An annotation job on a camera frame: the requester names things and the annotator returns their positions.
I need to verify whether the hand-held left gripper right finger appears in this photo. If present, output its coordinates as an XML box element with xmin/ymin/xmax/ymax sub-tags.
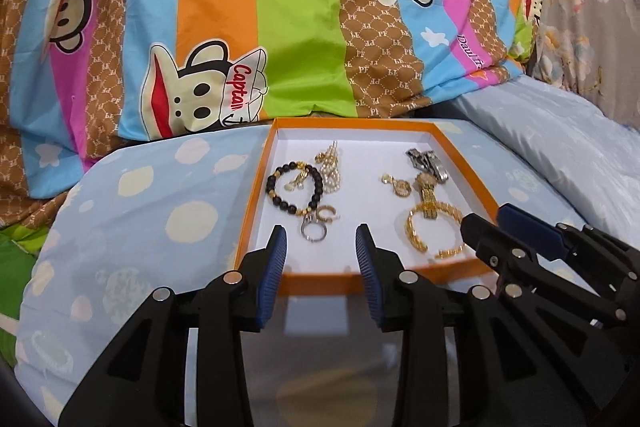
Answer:
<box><xmin>354</xmin><ymin>223</ymin><xmax>597</xmax><ymax>427</ymax></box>

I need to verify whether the light blue pillow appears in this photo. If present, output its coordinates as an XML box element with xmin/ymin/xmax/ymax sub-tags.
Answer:
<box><xmin>445</xmin><ymin>74</ymin><xmax>640</xmax><ymax>249</ymax></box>

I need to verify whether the striped cartoon printed blanket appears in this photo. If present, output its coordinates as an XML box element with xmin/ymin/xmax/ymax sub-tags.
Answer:
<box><xmin>0</xmin><ymin>0</ymin><xmax>548</xmax><ymax>348</ymax></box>

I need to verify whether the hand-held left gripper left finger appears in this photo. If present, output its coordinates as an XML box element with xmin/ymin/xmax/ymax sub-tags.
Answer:
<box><xmin>57</xmin><ymin>224</ymin><xmax>289</xmax><ymax>427</ymax></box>

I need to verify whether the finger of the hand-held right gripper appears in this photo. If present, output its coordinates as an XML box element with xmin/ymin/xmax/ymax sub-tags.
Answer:
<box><xmin>460</xmin><ymin>213</ymin><xmax>631</xmax><ymax>414</ymax></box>
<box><xmin>498</xmin><ymin>202</ymin><xmax>640</xmax><ymax>314</ymax></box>

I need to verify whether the light blue dotted sheet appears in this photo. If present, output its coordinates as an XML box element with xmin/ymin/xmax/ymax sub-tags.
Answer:
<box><xmin>15</xmin><ymin>119</ymin><xmax>601</xmax><ymax>427</ymax></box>

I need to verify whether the gold chain bracelet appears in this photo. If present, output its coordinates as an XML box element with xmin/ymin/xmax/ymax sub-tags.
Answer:
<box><xmin>404</xmin><ymin>203</ymin><xmax>469</xmax><ymax>261</ymax></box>

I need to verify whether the orange and white box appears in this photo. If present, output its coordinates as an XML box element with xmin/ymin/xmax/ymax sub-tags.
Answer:
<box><xmin>232</xmin><ymin>117</ymin><xmax>494</xmax><ymax>299</ymax></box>

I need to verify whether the black bead bracelet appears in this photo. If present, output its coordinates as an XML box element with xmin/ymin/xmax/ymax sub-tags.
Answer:
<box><xmin>265</xmin><ymin>162</ymin><xmax>321</xmax><ymax>216</ymax></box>

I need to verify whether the gold hoop earring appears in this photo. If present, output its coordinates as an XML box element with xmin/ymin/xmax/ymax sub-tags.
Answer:
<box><xmin>312</xmin><ymin>204</ymin><xmax>342</xmax><ymax>224</ymax></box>

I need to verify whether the silver key ring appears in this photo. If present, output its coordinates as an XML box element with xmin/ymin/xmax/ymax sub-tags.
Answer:
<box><xmin>300</xmin><ymin>214</ymin><xmax>329</xmax><ymax>242</ymax></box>

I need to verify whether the gold metal watch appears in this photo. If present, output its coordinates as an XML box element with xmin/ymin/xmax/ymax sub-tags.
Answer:
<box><xmin>414</xmin><ymin>172</ymin><xmax>456</xmax><ymax>221</ymax></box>

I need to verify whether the grey floral cloth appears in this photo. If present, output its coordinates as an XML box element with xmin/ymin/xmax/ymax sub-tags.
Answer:
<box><xmin>520</xmin><ymin>0</ymin><xmax>640</xmax><ymax>134</ymax></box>

